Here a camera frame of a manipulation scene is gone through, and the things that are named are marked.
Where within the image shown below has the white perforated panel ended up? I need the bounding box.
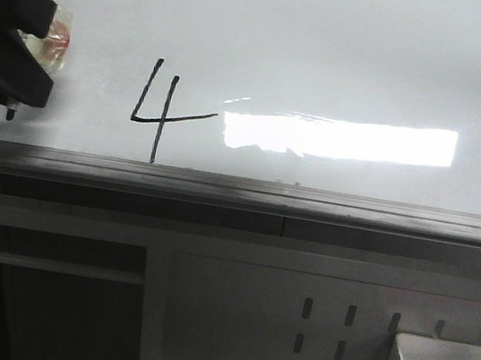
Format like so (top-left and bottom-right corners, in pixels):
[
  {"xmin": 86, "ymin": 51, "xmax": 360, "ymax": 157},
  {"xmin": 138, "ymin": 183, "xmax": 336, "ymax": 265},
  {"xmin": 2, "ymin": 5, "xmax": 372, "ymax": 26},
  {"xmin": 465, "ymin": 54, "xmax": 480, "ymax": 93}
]
[{"xmin": 161, "ymin": 253, "xmax": 481, "ymax": 360}]

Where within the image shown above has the grey whiteboard tray ledge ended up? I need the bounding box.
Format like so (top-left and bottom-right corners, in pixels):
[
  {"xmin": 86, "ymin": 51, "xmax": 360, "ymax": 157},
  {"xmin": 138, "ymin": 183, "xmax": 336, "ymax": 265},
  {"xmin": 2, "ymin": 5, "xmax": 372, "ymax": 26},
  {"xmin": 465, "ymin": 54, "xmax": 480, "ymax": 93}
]
[{"xmin": 0, "ymin": 141, "xmax": 481, "ymax": 270}]

